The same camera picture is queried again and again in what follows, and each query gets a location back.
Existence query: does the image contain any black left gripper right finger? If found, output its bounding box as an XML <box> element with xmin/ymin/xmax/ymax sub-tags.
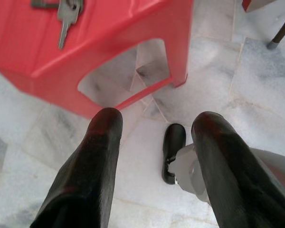
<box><xmin>191</xmin><ymin>111</ymin><xmax>285</xmax><ymax>228</ymax></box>

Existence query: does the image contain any dark brown chair leg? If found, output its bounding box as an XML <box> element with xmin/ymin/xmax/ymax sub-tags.
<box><xmin>266</xmin><ymin>13</ymin><xmax>285</xmax><ymax>50</ymax></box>

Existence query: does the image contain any silver grey robot leg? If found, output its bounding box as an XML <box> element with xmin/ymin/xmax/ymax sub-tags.
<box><xmin>169</xmin><ymin>144</ymin><xmax>285</xmax><ymax>205</ymax></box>

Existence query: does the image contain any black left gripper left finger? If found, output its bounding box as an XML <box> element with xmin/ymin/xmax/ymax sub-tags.
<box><xmin>29</xmin><ymin>107</ymin><xmax>124</xmax><ymax>228</ymax></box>

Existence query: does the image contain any red plastic stool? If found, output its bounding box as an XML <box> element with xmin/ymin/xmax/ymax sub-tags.
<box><xmin>0</xmin><ymin>0</ymin><xmax>195</xmax><ymax>119</ymax></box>

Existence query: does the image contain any silver metal key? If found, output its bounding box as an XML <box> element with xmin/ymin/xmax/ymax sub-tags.
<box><xmin>57</xmin><ymin>0</ymin><xmax>84</xmax><ymax>50</ymax></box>

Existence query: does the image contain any red plastic furniture piece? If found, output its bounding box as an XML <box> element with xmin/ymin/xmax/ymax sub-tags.
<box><xmin>241</xmin><ymin>0</ymin><xmax>255</xmax><ymax>12</ymax></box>

